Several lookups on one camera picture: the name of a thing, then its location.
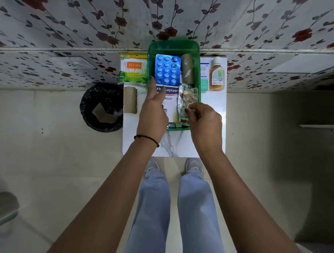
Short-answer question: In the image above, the person's left hand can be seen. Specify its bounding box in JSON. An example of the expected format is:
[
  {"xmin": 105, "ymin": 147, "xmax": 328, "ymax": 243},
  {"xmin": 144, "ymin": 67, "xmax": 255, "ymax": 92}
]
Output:
[{"xmin": 136, "ymin": 76, "xmax": 169, "ymax": 143}]

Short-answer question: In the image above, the person's right hand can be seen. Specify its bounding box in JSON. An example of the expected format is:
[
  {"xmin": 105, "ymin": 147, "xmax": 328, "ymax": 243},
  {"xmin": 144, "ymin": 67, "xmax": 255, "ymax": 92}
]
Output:
[{"xmin": 184, "ymin": 102, "xmax": 223, "ymax": 157}]

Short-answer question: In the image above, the silver pill blister strip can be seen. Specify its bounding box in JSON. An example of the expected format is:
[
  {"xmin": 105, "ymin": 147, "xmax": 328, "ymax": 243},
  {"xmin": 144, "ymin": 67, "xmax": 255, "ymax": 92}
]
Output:
[{"xmin": 177, "ymin": 83, "xmax": 199, "ymax": 123}]

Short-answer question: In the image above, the person's left forearm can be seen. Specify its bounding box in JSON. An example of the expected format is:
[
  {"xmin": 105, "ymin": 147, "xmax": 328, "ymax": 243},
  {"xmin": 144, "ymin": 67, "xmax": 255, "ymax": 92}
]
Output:
[{"xmin": 47, "ymin": 134, "xmax": 160, "ymax": 253}]

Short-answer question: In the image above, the person's right forearm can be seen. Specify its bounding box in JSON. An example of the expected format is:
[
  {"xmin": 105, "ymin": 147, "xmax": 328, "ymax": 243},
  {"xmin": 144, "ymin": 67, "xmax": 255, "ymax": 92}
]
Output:
[{"xmin": 197, "ymin": 149, "xmax": 301, "ymax": 253}]

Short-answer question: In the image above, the white and blue plaster box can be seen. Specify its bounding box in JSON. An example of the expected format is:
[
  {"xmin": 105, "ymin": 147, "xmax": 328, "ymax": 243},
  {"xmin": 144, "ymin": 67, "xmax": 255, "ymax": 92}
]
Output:
[{"xmin": 156, "ymin": 84, "xmax": 180, "ymax": 123}]

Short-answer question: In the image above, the blue blister pack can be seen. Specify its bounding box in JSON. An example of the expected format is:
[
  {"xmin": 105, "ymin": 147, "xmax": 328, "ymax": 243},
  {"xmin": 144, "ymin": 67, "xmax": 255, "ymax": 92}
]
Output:
[{"xmin": 155, "ymin": 54, "xmax": 182, "ymax": 87}]

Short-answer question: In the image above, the brown bandage roll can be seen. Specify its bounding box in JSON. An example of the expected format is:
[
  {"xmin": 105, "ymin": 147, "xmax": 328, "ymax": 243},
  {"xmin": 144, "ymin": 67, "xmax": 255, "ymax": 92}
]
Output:
[
  {"xmin": 123, "ymin": 86, "xmax": 138, "ymax": 114},
  {"xmin": 181, "ymin": 54, "xmax": 195, "ymax": 84}
]

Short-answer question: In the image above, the green cotton swab pack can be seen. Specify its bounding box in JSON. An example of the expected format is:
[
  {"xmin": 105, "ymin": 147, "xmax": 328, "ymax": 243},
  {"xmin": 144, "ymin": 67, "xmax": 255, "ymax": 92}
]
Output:
[{"xmin": 120, "ymin": 53, "xmax": 148, "ymax": 84}]

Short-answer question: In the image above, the white and teal box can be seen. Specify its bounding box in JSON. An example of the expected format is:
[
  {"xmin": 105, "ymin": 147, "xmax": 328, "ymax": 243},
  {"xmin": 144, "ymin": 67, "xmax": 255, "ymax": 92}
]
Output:
[{"xmin": 200, "ymin": 63, "xmax": 209, "ymax": 93}]

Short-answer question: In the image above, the amber antiseptic bottle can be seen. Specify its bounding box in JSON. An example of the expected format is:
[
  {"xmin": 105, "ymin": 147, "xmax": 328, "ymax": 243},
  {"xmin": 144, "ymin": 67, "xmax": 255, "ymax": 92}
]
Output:
[{"xmin": 209, "ymin": 57, "xmax": 225, "ymax": 91}]

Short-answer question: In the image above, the black wrist band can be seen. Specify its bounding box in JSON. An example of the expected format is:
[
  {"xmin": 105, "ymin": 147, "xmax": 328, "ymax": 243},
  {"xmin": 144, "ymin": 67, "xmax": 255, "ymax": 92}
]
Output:
[{"xmin": 134, "ymin": 134, "xmax": 160, "ymax": 148}]

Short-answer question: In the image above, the green plastic basket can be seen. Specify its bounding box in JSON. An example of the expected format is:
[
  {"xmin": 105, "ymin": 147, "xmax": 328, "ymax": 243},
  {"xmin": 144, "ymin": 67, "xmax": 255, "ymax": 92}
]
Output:
[{"xmin": 147, "ymin": 40, "xmax": 201, "ymax": 131}]

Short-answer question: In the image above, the person's right grey shoe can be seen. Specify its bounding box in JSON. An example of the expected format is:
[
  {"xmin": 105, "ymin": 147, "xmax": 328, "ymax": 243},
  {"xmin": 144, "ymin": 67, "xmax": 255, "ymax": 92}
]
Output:
[{"xmin": 185, "ymin": 158, "xmax": 204, "ymax": 176}]

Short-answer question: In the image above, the person's grey shoe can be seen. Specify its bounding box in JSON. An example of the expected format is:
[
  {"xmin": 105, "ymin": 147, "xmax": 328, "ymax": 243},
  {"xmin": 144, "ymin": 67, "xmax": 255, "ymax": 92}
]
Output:
[
  {"xmin": 144, "ymin": 158, "xmax": 160, "ymax": 178},
  {"xmin": 185, "ymin": 158, "xmax": 204, "ymax": 176}
]

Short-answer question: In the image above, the brown cardboard piece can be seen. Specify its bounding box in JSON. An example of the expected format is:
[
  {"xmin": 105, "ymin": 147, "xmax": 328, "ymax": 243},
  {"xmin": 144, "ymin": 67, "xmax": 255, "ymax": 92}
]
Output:
[{"xmin": 92, "ymin": 102, "xmax": 118, "ymax": 124}]

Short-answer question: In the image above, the person's left grey shoe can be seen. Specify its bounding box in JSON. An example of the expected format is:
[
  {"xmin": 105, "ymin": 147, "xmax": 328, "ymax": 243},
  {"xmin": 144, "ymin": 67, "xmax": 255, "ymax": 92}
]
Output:
[{"xmin": 144, "ymin": 158, "xmax": 160, "ymax": 178}]

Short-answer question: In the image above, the black trash bin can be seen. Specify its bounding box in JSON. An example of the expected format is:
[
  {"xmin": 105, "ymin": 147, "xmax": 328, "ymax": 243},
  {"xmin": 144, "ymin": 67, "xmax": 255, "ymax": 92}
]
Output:
[{"xmin": 80, "ymin": 83, "xmax": 124, "ymax": 133}]

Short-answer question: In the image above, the person's right leg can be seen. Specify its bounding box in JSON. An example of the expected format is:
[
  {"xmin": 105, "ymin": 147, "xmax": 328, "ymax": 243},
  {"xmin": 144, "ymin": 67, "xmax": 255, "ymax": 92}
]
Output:
[{"xmin": 177, "ymin": 169, "xmax": 225, "ymax": 253}]

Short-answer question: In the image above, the person's leg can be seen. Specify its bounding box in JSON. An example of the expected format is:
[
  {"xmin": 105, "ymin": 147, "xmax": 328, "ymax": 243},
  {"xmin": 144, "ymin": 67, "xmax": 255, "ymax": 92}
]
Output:
[
  {"xmin": 177, "ymin": 169, "xmax": 225, "ymax": 253},
  {"xmin": 123, "ymin": 168, "xmax": 172, "ymax": 253}
]

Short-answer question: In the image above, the person's left leg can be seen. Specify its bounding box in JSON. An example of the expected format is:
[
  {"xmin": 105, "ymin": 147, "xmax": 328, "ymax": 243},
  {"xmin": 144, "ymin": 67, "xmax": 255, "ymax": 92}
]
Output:
[{"xmin": 123, "ymin": 168, "xmax": 172, "ymax": 253}]

